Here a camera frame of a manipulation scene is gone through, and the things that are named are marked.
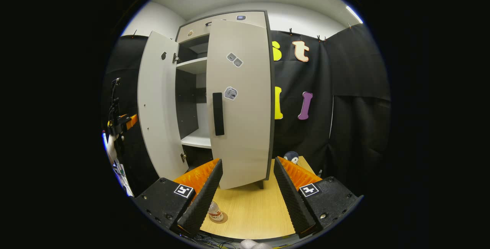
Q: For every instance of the long ceiling light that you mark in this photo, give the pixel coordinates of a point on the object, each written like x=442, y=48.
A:
x=354, y=14

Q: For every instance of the clear plastic bottle red label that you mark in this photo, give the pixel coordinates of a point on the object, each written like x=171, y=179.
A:
x=214, y=211

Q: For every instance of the penguin plush toy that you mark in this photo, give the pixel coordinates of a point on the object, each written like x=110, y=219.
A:
x=291, y=157

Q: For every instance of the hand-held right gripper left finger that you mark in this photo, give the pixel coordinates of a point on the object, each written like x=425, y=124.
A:
x=204, y=199

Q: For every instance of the grey cabinet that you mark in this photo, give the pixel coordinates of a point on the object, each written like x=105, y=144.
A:
x=193, y=65

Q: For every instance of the black backdrop cloth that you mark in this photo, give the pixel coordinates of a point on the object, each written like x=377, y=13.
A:
x=356, y=138

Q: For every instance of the grey cabinet door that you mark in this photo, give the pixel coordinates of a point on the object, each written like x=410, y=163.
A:
x=249, y=126
x=159, y=107

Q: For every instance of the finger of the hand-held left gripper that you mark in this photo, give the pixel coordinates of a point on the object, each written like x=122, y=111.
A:
x=130, y=122

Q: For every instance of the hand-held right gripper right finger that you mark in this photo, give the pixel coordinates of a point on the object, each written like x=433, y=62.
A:
x=293, y=203

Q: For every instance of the round brown coaster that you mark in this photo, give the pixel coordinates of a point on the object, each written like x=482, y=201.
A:
x=225, y=217

